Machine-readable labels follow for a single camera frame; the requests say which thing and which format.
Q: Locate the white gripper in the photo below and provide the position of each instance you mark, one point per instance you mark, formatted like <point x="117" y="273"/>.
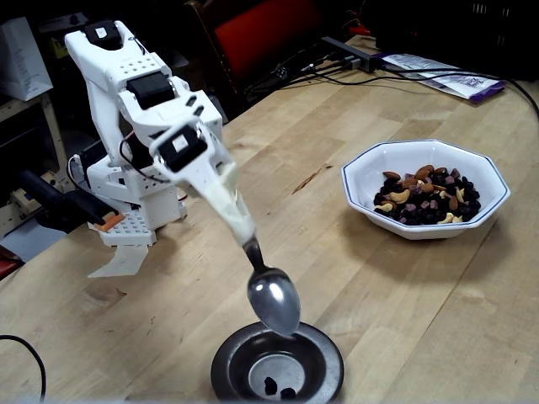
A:
<point x="207" y="182"/>

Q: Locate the beige masking tape wrap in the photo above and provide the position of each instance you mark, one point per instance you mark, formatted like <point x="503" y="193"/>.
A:
<point x="231" y="214"/>

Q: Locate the bent metal spoon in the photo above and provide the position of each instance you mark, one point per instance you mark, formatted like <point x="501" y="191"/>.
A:
<point x="273" y="303"/>

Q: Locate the dark raisin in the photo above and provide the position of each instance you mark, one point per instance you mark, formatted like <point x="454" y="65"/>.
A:
<point x="287" y="393"/>
<point x="270" y="385"/>

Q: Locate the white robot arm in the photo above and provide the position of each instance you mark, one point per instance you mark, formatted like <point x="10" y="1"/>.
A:
<point x="109" y="84"/>

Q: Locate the brown plate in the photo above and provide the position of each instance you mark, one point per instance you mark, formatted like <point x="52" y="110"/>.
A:
<point x="231" y="366"/>

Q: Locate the white octagonal bowl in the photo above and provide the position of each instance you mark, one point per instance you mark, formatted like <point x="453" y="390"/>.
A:
<point x="484" y="172"/>

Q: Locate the beige masking tape piece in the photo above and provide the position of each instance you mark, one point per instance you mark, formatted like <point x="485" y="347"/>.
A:
<point x="122" y="263"/>

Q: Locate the red chair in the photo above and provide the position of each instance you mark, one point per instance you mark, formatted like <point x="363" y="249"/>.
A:
<point x="261" y="33"/>

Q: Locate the black clamp with orange pad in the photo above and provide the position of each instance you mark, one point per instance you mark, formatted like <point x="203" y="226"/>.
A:
<point x="71" y="206"/>

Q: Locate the grey usb hub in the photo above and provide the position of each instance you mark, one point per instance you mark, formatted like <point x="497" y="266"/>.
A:
<point x="358" y="59"/>

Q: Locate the trail mix nuts and raisins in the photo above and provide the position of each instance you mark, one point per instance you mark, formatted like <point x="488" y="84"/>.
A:
<point x="425" y="202"/>

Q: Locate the yellow black box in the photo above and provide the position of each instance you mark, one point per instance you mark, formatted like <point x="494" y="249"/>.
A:
<point x="58" y="47"/>

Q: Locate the white paper bag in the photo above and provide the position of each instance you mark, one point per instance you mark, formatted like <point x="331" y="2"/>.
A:
<point x="21" y="63"/>

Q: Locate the purple white plastic bag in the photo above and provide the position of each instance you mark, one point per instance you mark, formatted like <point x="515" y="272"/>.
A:
<point x="471" y="84"/>

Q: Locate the light wooden shelf frame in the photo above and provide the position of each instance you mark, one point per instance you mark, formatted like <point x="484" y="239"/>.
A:
<point x="21" y="110"/>

